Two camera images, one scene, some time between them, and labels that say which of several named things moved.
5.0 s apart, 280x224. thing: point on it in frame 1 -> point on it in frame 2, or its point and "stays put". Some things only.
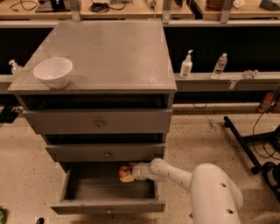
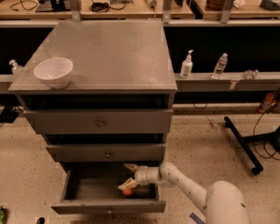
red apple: (124, 171) -> (129, 192)
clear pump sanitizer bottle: (17, 70) stays put
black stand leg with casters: (244, 143) stays put
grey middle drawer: (107, 152) stays put
